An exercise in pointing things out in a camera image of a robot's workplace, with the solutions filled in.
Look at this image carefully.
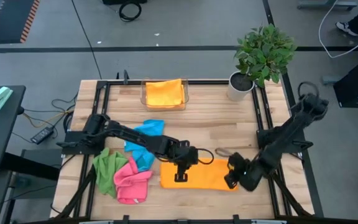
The clear plastic bin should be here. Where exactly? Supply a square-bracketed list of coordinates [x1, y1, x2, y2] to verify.
[140, 77, 190, 112]

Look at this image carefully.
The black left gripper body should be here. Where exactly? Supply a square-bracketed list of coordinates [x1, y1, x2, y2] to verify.
[163, 139, 199, 166]

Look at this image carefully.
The black table-edge bracket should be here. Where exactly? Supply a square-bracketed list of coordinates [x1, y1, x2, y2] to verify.
[116, 69, 131, 85]

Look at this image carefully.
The coiled black cable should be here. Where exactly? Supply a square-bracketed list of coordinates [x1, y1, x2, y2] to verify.
[118, 1, 143, 22]

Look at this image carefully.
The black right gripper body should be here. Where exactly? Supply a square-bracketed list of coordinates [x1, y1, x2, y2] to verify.
[228, 152, 265, 192]

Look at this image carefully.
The black desk foot beam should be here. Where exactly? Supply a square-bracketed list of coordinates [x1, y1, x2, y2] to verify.
[1, 151, 61, 182]

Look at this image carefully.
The white floor cable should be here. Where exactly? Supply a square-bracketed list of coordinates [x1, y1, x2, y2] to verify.
[318, 0, 358, 59]

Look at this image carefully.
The black orange-striped floor mat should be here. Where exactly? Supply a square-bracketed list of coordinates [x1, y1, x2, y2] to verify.
[0, 0, 40, 44]

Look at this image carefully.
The yellow floor cable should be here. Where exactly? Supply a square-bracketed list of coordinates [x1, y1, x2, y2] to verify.
[22, 109, 75, 129]

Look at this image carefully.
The person's shoe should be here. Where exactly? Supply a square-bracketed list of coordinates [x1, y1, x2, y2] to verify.
[336, 21, 358, 37]

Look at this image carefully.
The pink microfiber towel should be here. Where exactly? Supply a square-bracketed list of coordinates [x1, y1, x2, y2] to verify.
[113, 157, 154, 205]

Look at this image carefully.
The black power adapter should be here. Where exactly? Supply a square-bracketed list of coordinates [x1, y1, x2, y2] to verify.
[30, 126, 55, 145]

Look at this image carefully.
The grey desk foot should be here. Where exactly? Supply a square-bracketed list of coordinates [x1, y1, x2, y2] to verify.
[296, 0, 357, 10]

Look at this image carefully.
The black cabinet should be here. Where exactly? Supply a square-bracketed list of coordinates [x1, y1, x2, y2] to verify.
[333, 58, 358, 110]

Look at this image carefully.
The green microfiber towel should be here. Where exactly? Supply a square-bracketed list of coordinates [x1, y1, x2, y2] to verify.
[92, 147, 129, 199]

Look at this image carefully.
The long black floor cable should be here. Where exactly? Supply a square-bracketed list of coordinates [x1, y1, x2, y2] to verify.
[71, 0, 103, 80]

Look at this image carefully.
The blue microfiber towel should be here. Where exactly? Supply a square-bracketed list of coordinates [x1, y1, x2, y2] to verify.
[124, 119, 166, 172]

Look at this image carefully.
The black left gripper cable loop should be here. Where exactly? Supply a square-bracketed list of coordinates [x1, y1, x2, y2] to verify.
[196, 148, 215, 166]

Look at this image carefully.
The potted plant in white pot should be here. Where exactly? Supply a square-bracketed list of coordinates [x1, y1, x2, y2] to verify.
[227, 24, 297, 102]

